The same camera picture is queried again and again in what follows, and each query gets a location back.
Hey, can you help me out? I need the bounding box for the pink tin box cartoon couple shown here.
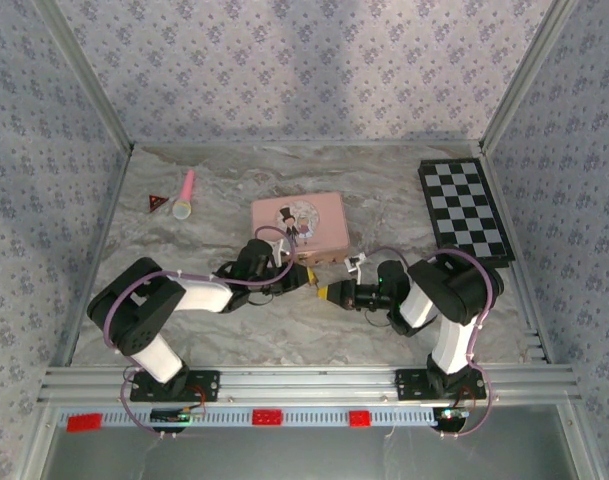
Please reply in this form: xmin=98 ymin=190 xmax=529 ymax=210
xmin=250 ymin=191 xmax=352 ymax=267

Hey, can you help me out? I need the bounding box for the pink toy microphone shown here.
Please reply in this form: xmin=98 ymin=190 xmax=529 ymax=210
xmin=171 ymin=169 xmax=197 ymax=222

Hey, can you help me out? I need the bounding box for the black and grey chessboard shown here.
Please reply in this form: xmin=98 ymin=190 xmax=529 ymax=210
xmin=416 ymin=157 xmax=516 ymax=273

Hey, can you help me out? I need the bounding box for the right circuit board green light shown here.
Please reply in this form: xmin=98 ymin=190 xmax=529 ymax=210
xmin=436 ymin=407 xmax=471 ymax=424

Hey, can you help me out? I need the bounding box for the circuit board green light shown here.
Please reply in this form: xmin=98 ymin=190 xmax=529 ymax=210
xmin=151 ymin=407 xmax=206 ymax=426
xmin=436 ymin=407 xmax=471 ymax=424

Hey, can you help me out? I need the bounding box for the left circuit board green light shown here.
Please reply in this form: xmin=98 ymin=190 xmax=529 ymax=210
xmin=151 ymin=407 xmax=206 ymax=426

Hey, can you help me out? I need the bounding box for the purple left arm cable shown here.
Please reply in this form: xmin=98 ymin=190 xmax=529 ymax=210
xmin=103 ymin=225 xmax=298 ymax=441

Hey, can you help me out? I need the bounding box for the aluminium mounting rail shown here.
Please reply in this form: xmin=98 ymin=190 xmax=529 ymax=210
xmin=41 ymin=364 xmax=583 ymax=406

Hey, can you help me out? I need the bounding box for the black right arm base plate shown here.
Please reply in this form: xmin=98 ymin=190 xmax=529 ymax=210
xmin=394 ymin=368 xmax=487 ymax=401

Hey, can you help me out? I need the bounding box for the grey slotted cable duct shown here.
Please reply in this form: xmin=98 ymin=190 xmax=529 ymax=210
xmin=58 ymin=404 xmax=478 ymax=429

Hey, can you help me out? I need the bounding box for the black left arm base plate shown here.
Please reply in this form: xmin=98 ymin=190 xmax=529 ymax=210
xmin=128 ymin=369 xmax=221 ymax=404

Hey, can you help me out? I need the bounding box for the aluminium frame bar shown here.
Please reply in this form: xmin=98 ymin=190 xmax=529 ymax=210
xmin=51 ymin=147 xmax=135 ymax=369

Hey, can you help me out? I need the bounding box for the aluminium frame post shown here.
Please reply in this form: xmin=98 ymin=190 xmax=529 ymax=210
xmin=479 ymin=0 xmax=578 ymax=151
xmin=33 ymin=0 xmax=135 ymax=151

